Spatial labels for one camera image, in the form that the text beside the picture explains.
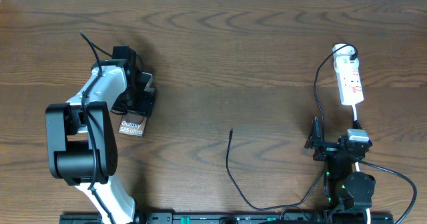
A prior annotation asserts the black USB charging cable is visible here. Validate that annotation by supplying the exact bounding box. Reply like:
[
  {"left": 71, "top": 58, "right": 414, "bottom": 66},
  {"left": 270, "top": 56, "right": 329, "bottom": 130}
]
[{"left": 225, "top": 43, "right": 359, "bottom": 211}]

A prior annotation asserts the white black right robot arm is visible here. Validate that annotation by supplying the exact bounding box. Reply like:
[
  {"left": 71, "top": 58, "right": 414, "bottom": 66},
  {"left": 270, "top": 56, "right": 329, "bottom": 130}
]
[{"left": 304, "top": 118, "right": 375, "bottom": 219}]

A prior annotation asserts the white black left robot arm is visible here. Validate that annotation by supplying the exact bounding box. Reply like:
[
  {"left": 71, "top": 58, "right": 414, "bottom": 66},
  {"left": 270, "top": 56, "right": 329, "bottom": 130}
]
[{"left": 45, "top": 45, "right": 155, "bottom": 223}]

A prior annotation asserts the white power strip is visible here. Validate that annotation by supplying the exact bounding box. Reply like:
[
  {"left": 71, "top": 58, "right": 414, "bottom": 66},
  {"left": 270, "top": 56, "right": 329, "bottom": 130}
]
[{"left": 334, "top": 56, "right": 364, "bottom": 106}]

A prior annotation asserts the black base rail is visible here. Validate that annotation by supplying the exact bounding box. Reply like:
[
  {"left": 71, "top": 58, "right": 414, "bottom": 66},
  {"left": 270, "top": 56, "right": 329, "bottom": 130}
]
[{"left": 59, "top": 212, "right": 394, "bottom": 224}]

